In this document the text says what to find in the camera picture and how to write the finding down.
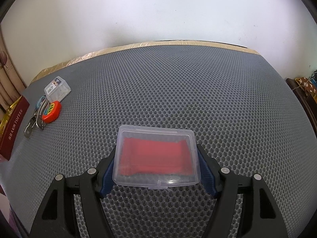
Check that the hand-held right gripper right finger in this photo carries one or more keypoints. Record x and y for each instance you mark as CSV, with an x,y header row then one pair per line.
x,y
208,178

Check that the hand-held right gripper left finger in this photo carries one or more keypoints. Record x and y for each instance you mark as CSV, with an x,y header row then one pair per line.
x,y
106,183

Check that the clear box with red cloth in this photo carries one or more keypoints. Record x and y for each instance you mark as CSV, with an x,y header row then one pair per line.
x,y
153,158

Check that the orange tape measure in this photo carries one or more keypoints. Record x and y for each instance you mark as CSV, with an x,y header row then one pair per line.
x,y
50,112

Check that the clear box with label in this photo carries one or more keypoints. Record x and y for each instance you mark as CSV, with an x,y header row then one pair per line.
x,y
58,90

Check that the red tin box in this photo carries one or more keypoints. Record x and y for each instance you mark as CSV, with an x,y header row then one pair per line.
x,y
14,129

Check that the grey mesh mat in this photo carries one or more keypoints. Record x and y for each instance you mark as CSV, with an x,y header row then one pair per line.
x,y
173,91

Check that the dark wooden cabinet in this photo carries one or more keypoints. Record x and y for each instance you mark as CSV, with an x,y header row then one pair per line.
x,y
307,106

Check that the brown patterned box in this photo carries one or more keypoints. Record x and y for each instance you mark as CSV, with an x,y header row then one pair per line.
x,y
304,84

